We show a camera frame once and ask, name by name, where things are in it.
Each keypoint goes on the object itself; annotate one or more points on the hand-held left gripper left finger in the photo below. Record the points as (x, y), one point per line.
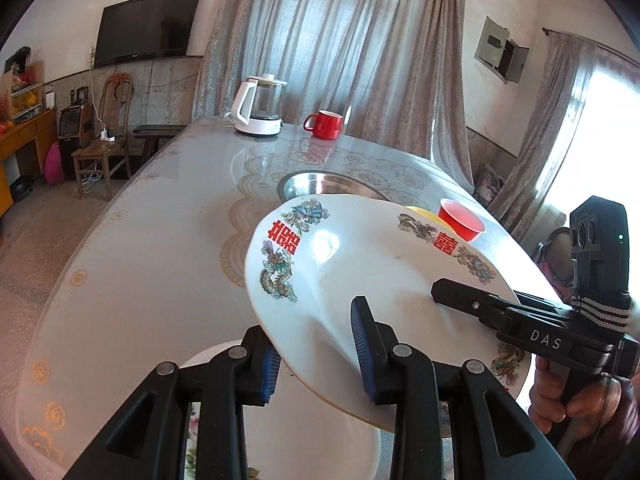
(271, 375)

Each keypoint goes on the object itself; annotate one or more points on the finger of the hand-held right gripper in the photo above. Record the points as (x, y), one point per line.
(460, 297)

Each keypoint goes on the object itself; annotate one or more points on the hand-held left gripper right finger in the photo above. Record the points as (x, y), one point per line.
(360, 342)

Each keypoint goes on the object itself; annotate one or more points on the white floral plate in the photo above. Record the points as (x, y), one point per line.
(305, 435)

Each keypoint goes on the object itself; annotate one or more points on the red plastic bowl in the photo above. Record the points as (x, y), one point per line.
(461, 222)

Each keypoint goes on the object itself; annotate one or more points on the white dragon-print plate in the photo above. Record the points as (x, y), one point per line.
(380, 260)

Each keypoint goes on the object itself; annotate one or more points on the person's right hand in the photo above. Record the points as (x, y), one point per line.
(545, 395)

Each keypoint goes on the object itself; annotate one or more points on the red cloth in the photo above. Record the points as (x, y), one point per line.
(560, 275)

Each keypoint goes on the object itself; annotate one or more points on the dark round-back chair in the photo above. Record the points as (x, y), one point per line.
(542, 250)

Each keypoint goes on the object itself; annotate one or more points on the yellow plastic bowl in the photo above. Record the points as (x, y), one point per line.
(424, 212)

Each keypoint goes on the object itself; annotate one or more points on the printed fabric bundle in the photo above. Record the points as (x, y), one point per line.
(487, 182)

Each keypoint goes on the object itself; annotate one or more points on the grey window curtain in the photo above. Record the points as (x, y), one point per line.
(545, 125)

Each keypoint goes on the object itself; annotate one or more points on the stainless steel basin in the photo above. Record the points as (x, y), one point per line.
(325, 185)

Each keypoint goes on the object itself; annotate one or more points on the red mug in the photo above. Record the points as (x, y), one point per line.
(327, 125)

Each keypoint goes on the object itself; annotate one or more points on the dark curtain rod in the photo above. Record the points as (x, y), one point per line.
(565, 34)

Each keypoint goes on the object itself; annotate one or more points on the white glass electric kettle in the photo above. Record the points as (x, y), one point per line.
(260, 110)

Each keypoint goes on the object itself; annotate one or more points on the dark wooden bench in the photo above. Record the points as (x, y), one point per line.
(155, 131)

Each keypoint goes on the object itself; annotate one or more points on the wide grey patterned curtain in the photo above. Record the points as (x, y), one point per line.
(340, 45)

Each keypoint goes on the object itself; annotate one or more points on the wooden chair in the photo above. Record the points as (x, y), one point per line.
(95, 152)

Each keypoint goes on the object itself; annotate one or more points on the white power strip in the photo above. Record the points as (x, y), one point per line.
(107, 135)

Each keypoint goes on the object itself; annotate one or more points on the pink bag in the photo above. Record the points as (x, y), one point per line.
(54, 165)

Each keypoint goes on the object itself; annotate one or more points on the black pan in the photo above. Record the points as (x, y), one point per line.
(22, 187)

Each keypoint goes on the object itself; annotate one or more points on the orange wooden cabinet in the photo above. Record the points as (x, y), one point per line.
(25, 135)

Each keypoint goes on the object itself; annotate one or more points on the wooden display shelf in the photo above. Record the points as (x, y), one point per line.
(27, 97)

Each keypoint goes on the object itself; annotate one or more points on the black flat television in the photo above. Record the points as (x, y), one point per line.
(145, 22)

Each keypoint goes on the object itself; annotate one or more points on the grey wall electrical box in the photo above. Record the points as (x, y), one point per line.
(492, 45)

